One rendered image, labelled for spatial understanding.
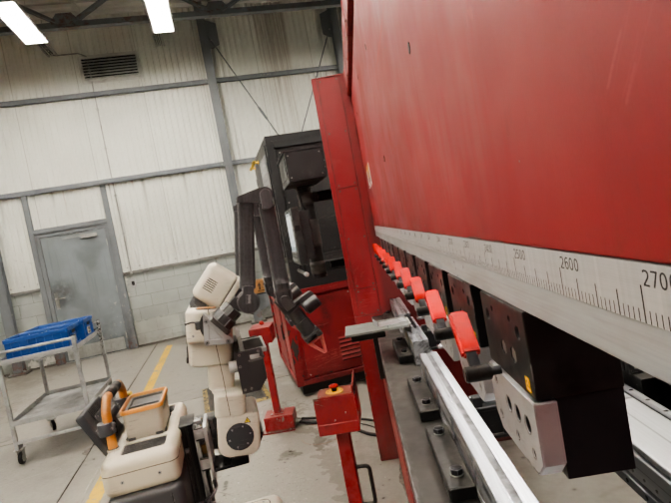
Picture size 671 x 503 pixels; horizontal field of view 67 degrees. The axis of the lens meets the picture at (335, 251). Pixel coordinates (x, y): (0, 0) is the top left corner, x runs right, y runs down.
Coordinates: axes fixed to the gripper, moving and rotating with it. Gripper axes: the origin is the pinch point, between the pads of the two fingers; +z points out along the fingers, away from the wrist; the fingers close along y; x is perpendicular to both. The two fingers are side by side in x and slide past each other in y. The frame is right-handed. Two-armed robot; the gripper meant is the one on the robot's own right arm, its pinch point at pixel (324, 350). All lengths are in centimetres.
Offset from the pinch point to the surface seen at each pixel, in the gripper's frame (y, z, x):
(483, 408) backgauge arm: -49, 30, -24
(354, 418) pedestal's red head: 1.2, 28.6, 6.7
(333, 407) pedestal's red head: 3.4, 20.5, 10.6
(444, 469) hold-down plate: -86, 11, -1
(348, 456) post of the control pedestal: 9.8, 42.8, 17.8
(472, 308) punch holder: -123, -28, -14
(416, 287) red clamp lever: -90, -24, -19
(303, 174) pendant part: 123, -58, -61
